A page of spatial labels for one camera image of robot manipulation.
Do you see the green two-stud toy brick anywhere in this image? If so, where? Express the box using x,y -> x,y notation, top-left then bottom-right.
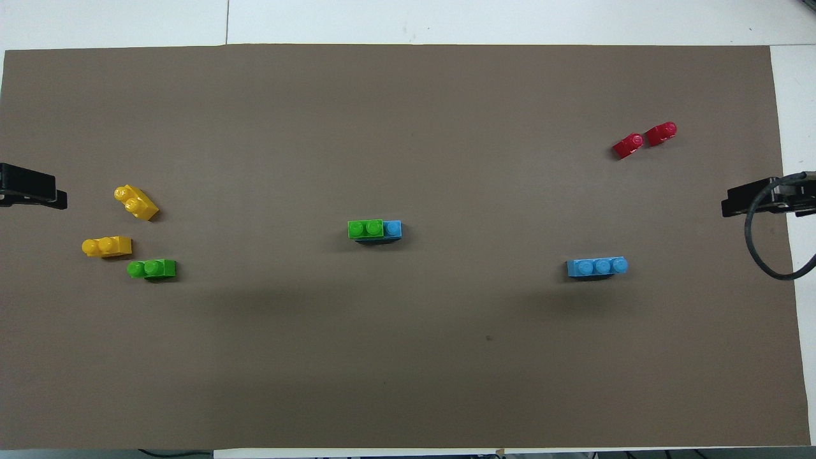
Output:
347,219 -> 385,240
127,258 -> 177,281

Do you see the blue three-stud toy brick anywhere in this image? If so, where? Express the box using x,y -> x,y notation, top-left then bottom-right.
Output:
567,256 -> 629,279
354,220 -> 404,245

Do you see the yellow two-stud toy brick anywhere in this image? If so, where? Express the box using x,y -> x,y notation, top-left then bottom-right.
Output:
82,236 -> 133,258
113,184 -> 160,222

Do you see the red one-stud toy brick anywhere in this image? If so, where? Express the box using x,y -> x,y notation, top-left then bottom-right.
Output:
645,122 -> 678,148
612,133 -> 645,160

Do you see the brown paper table mat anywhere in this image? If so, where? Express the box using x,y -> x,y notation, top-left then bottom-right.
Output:
0,43 -> 812,450

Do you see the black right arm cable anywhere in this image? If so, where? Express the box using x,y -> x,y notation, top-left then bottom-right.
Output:
746,171 -> 816,281

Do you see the thin black floor cable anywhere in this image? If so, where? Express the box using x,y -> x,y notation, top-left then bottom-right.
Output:
137,448 -> 214,458

